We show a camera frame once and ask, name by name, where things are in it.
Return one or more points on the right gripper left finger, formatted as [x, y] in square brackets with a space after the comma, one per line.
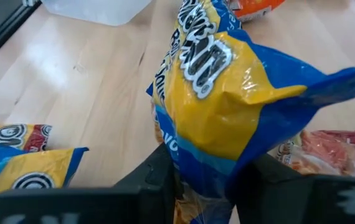
[102, 205]

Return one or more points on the clear plastic bin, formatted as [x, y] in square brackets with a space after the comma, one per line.
[102, 11]

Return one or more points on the red Maruchan ramen pack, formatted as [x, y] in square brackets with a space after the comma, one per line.
[336, 149]
[34, 140]

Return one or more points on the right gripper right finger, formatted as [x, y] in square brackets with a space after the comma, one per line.
[289, 202]

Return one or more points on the orange Maruchan ramen pack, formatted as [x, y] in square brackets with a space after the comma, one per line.
[252, 7]

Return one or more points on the blue Maruchan ramen pack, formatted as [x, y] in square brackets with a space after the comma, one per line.
[221, 124]
[40, 165]

